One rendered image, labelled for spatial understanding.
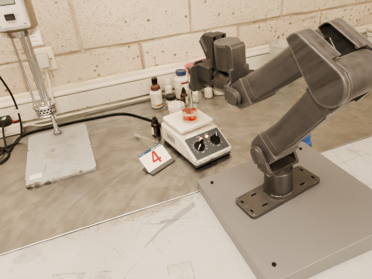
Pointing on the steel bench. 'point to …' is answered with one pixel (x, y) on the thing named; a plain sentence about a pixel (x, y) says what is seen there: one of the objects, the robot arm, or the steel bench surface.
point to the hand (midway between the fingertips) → (187, 67)
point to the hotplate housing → (171, 138)
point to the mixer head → (17, 19)
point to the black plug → (5, 120)
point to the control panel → (210, 148)
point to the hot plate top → (175, 118)
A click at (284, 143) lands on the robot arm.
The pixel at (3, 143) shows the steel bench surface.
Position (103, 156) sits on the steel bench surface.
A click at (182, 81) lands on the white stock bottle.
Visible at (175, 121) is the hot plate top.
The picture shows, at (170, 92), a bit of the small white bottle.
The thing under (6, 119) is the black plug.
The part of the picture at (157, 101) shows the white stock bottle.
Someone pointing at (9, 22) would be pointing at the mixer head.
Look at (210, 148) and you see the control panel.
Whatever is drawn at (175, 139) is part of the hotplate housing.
